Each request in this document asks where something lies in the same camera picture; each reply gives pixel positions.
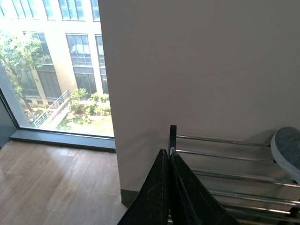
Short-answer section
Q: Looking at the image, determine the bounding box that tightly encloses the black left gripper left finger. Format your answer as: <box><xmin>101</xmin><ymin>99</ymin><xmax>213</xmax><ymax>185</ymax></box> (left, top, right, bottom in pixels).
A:
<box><xmin>118</xmin><ymin>149</ymin><xmax>169</xmax><ymax>225</ymax></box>

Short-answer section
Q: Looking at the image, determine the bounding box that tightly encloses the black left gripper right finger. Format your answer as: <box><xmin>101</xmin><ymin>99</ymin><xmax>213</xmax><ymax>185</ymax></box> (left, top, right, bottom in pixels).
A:
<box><xmin>169</xmin><ymin>147</ymin><xmax>239</xmax><ymax>225</ymax></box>

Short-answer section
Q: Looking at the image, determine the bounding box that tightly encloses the black metal shoe rack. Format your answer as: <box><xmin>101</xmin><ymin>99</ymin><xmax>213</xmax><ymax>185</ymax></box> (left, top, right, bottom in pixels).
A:
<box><xmin>169</xmin><ymin>125</ymin><xmax>300</xmax><ymax>225</ymax></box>

